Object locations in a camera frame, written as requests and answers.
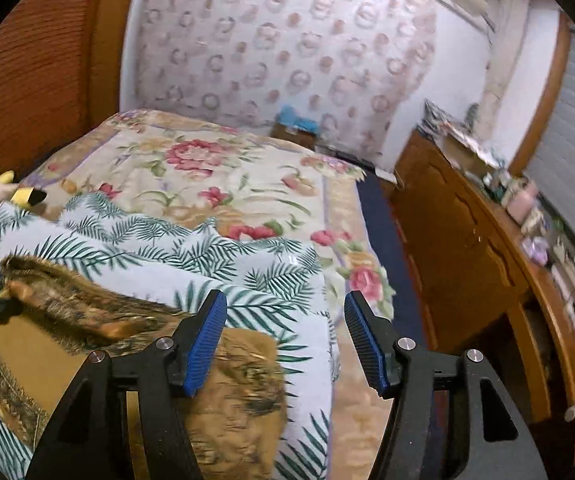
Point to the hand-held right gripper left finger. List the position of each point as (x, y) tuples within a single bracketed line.
[(207, 345)]

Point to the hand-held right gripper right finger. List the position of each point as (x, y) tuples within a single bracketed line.
[(367, 345)]

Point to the brown patterned shirt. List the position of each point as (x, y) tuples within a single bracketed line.
[(247, 400)]

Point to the yellow plush toy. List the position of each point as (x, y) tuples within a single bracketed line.
[(27, 196)]

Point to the palm leaf print sheet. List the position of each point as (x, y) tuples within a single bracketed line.
[(167, 260)]

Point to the dark blue mattress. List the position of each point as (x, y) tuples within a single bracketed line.
[(382, 235)]

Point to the wooden sideboard cabinet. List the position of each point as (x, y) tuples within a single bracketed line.
[(457, 240)]

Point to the floral blanket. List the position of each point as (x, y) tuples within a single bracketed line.
[(192, 160)]

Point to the purple tissue box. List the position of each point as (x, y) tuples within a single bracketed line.
[(536, 251)]

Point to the brown slatted wardrobe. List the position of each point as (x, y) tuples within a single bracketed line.
[(32, 70)]

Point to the pink thermos jug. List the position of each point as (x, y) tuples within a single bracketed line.
[(522, 202)]

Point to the cardboard box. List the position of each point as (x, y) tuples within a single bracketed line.
[(467, 150)]

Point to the box with blue cloth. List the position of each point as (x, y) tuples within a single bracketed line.
[(295, 127)]

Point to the patterned fabric bag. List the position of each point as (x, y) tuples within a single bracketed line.
[(442, 115)]

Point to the beige window curtain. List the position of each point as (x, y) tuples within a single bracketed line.
[(502, 70)]

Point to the sheer circle pattern curtain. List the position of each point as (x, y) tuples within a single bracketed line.
[(292, 35)]

